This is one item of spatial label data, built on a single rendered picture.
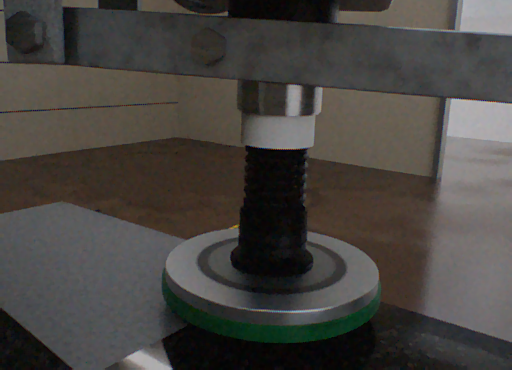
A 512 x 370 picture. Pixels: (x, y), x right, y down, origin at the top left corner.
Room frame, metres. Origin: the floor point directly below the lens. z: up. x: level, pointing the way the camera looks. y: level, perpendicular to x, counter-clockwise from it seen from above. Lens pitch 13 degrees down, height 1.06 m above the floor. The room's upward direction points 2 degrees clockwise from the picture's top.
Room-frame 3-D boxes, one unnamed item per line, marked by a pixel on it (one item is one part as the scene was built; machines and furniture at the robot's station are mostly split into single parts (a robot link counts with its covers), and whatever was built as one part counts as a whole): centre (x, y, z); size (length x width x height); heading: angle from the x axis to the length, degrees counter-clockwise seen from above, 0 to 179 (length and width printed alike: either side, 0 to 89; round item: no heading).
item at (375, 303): (0.47, -0.02, 0.86); 0.22 x 0.22 x 0.04
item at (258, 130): (0.47, -0.02, 1.01); 0.07 x 0.07 x 0.04
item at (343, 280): (0.47, -0.02, 0.86); 0.21 x 0.21 x 0.01
